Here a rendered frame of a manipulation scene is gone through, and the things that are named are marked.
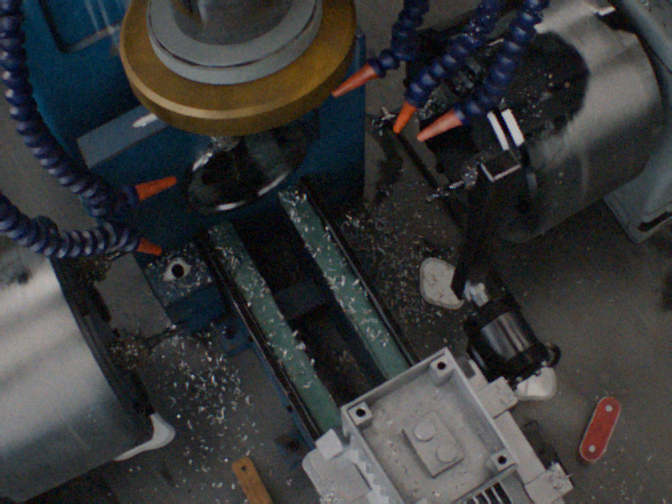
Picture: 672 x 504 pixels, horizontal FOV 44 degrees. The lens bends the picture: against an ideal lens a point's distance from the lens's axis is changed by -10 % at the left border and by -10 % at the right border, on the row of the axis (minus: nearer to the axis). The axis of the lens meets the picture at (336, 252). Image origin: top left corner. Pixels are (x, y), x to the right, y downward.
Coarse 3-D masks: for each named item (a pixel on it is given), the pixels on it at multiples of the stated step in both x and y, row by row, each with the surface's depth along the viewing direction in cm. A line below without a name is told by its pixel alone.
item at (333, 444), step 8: (456, 360) 79; (464, 360) 79; (464, 368) 79; (472, 368) 79; (472, 376) 79; (328, 432) 76; (336, 432) 76; (320, 440) 77; (328, 440) 76; (336, 440) 76; (344, 440) 76; (320, 448) 77; (328, 448) 76; (336, 448) 76; (344, 448) 75; (328, 456) 76; (336, 456) 77
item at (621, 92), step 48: (576, 0) 86; (432, 48) 89; (480, 48) 83; (576, 48) 83; (624, 48) 84; (432, 96) 92; (528, 96) 82; (576, 96) 83; (624, 96) 84; (432, 144) 101; (480, 144) 89; (528, 144) 82; (576, 144) 83; (624, 144) 86; (432, 192) 88; (528, 192) 85; (576, 192) 87; (528, 240) 92
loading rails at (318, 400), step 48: (288, 192) 105; (240, 240) 103; (288, 240) 112; (336, 240) 101; (240, 288) 100; (288, 288) 108; (336, 288) 100; (240, 336) 108; (288, 336) 98; (288, 384) 95; (288, 432) 103
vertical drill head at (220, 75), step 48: (144, 0) 65; (192, 0) 56; (240, 0) 56; (288, 0) 60; (336, 0) 64; (144, 48) 63; (192, 48) 60; (240, 48) 60; (288, 48) 60; (336, 48) 62; (144, 96) 62; (192, 96) 61; (240, 96) 61; (288, 96) 61
